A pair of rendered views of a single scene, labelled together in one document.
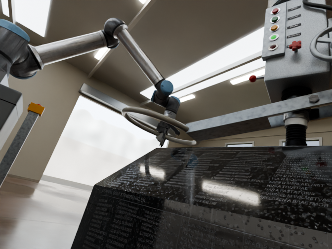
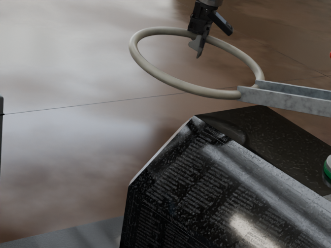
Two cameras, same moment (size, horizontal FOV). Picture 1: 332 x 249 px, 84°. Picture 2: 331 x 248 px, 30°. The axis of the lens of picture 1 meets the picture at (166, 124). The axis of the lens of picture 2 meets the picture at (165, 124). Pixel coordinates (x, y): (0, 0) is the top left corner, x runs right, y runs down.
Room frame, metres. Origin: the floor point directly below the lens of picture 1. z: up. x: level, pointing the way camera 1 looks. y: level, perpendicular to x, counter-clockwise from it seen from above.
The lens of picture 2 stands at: (-1.00, 0.27, 1.63)
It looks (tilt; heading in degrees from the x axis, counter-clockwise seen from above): 25 degrees down; 355
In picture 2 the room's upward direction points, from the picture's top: 10 degrees clockwise
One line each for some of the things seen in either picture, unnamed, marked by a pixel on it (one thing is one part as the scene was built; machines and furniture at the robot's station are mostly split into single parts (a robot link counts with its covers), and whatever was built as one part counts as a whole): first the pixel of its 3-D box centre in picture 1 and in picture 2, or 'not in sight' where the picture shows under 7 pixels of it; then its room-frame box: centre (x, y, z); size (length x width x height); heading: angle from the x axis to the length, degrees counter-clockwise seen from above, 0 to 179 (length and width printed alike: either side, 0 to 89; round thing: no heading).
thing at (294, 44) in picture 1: (295, 48); not in sight; (0.51, -0.39, 1.22); 0.04 x 0.04 x 0.04; 49
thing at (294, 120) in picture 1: (295, 123); not in sight; (0.61, -0.47, 0.97); 0.07 x 0.07 x 0.04
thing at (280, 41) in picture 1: (274, 30); not in sight; (0.57, -0.34, 1.35); 0.08 x 0.03 x 0.28; 49
